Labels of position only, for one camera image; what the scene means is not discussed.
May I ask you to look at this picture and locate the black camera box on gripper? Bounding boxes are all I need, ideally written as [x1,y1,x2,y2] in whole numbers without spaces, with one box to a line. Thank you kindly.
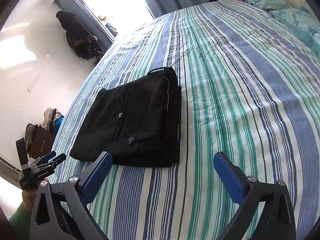
[16,138,30,179]

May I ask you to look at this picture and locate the brown box on floor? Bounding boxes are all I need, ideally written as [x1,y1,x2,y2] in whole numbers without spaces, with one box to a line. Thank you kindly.
[29,127,55,159]

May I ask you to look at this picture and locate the black pants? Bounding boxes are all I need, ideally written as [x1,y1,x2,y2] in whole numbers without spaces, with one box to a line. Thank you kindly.
[69,67,182,167]

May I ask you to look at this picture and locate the green sleeved left forearm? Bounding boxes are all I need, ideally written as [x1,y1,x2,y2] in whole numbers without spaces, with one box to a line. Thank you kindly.
[9,203,31,235]

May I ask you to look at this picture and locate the left hand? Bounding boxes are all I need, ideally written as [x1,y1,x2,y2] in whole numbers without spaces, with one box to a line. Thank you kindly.
[22,189,38,213]

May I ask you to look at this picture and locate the black bag hanging on wall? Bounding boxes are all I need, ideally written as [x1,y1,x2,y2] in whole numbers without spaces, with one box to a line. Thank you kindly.
[56,11,103,62]

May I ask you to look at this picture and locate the striped blue green bed sheet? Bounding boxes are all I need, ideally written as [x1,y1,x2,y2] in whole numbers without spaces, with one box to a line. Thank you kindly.
[53,0,319,239]

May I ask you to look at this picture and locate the teal floral pillow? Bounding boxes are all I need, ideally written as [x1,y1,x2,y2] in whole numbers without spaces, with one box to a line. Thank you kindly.
[244,0,319,56]

